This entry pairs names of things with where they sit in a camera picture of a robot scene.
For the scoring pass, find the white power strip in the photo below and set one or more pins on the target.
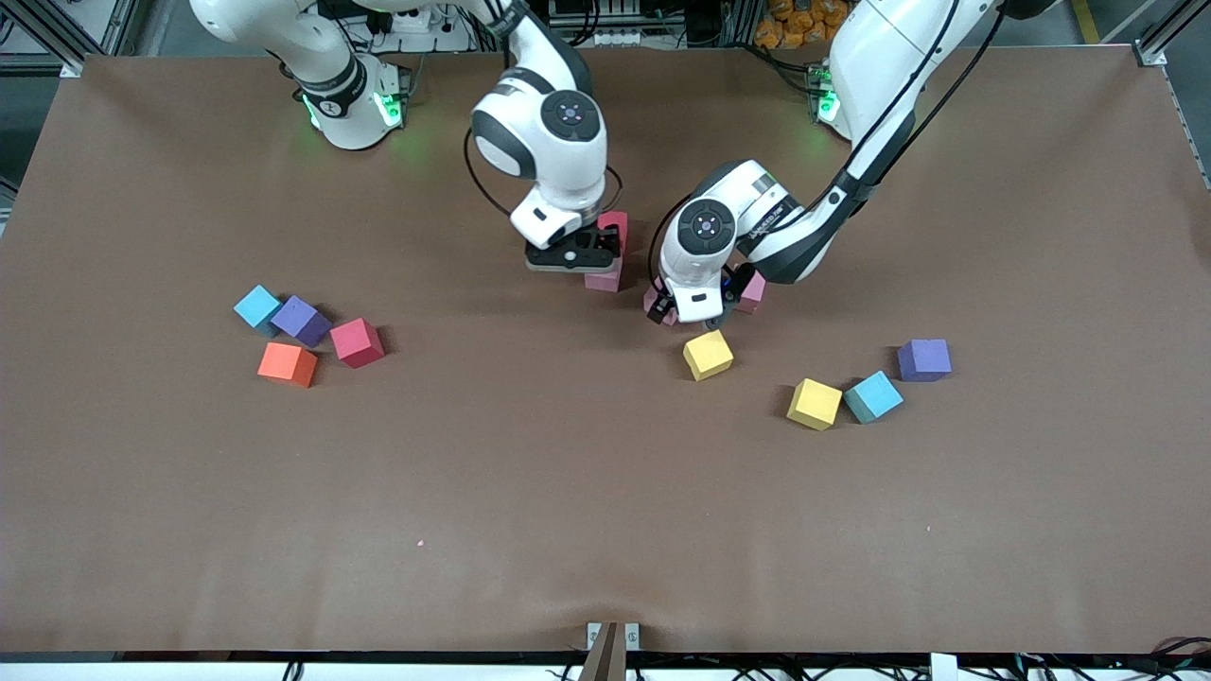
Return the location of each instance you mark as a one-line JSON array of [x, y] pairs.
[[412, 21]]

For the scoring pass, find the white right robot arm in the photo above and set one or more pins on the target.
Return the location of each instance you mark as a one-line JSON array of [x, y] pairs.
[[549, 161]]

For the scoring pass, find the red foam cube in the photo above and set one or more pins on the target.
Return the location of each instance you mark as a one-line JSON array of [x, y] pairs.
[[615, 225], [357, 342]]

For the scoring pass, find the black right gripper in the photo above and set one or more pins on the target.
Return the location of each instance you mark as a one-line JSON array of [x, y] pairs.
[[606, 243]]

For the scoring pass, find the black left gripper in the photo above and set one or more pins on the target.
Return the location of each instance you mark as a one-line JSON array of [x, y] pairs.
[[733, 288]]

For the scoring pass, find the metal bracket with brown strip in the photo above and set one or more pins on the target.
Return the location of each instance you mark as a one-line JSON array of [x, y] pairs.
[[610, 653]]

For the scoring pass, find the notched pink foam cube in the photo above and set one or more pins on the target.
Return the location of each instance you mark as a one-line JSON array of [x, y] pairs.
[[759, 295]]

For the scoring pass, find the brown table cover sheet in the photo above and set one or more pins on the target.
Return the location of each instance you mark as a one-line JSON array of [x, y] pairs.
[[605, 520]]

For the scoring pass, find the yellow foam cube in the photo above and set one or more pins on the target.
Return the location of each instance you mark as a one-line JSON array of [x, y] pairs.
[[708, 355], [815, 404]]

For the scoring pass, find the orange foam cube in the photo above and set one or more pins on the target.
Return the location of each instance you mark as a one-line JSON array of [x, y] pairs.
[[284, 364]]

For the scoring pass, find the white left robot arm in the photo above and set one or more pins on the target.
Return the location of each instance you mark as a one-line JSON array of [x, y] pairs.
[[875, 57]]

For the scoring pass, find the light blue foam cube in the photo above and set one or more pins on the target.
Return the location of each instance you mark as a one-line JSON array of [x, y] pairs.
[[255, 305]]

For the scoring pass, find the teal foam cube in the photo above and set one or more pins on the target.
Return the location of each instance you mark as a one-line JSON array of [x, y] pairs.
[[872, 396]]

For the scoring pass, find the orange yellow toy pile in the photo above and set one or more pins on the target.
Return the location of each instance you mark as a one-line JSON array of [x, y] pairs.
[[790, 24]]

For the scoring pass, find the dark electronics rack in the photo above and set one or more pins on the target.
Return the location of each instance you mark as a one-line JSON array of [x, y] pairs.
[[624, 19]]

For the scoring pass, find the notched purple foam cube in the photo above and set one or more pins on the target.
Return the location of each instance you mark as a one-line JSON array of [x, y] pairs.
[[923, 360]]

